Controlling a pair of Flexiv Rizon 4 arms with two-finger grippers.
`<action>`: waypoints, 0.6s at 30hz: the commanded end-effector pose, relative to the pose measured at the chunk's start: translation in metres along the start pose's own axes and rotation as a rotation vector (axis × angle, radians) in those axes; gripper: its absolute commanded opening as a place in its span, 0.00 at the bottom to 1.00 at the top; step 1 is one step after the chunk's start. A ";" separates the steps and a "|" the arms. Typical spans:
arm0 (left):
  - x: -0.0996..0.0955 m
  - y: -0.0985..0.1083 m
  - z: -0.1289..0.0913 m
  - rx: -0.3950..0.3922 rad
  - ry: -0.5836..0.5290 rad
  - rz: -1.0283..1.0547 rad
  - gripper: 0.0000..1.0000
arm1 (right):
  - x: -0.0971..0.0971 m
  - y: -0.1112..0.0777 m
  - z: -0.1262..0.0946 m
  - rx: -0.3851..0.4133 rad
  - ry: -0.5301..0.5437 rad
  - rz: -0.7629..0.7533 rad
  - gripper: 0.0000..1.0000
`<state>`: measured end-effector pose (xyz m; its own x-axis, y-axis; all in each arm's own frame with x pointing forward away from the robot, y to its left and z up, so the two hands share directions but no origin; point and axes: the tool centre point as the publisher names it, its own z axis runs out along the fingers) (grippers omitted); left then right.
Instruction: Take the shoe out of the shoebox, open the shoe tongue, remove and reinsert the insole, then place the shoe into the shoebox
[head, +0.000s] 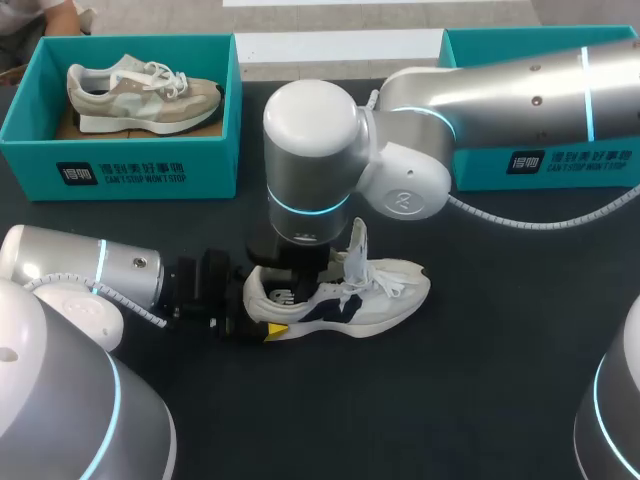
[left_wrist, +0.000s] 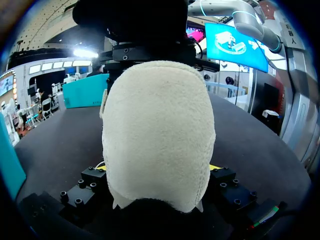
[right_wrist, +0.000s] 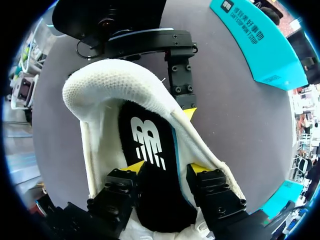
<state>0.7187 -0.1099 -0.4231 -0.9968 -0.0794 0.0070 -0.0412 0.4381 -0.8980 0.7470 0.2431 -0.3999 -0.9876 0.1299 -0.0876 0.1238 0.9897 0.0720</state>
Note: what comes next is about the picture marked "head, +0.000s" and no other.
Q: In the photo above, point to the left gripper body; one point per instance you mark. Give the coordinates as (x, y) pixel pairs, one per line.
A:
(200, 290)

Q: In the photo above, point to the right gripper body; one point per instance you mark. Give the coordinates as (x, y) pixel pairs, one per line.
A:
(280, 252)

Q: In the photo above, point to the teal box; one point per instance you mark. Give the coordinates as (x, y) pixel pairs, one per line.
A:
(125, 170)
(550, 165)

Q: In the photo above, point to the person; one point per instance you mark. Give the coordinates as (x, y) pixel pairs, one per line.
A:
(50, 20)

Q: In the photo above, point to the white shoe with navy mark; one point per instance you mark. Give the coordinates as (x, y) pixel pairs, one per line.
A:
(360, 310)

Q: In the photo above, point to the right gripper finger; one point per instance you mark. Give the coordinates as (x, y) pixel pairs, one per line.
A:
(306, 286)

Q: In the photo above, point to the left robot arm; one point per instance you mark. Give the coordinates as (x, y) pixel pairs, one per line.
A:
(60, 390)

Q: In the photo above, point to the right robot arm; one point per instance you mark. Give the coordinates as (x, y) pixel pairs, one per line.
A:
(500, 95)

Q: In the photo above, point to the beige and white shoe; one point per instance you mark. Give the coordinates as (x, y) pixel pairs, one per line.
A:
(145, 105)

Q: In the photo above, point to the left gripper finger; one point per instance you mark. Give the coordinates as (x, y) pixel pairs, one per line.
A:
(260, 332)

